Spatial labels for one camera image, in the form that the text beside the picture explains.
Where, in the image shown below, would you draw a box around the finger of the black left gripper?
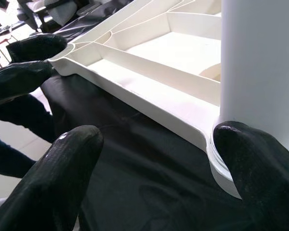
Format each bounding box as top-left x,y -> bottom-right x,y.
0,60 -> 54,104
6,33 -> 68,64

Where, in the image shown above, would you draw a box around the person leg black trousers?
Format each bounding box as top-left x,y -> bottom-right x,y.
0,94 -> 55,143
0,129 -> 37,179

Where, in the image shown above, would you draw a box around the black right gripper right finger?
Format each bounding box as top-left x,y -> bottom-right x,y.
213,120 -> 289,231

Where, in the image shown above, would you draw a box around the white plastic table leg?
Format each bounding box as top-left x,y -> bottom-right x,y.
208,0 -> 289,179

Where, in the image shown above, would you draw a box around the grey cushion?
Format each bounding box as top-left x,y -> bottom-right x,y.
47,1 -> 78,26

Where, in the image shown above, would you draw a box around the black table cloth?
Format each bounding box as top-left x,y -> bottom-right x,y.
39,9 -> 289,231

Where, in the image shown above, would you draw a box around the white plastic children table top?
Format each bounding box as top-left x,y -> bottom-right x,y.
48,0 -> 242,200

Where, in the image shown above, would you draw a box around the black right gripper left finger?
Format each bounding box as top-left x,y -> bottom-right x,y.
0,124 -> 104,231

